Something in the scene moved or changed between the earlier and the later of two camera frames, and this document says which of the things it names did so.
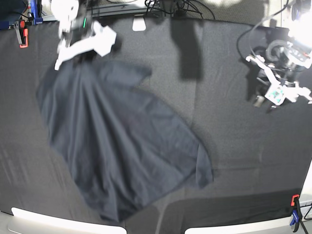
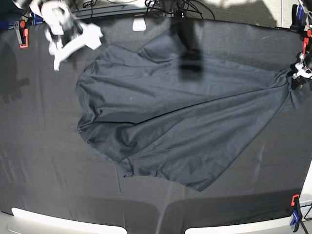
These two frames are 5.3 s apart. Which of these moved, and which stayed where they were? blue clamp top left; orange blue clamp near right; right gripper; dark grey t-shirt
Moved: right gripper; dark grey t-shirt
Stayed: orange blue clamp near right; blue clamp top left
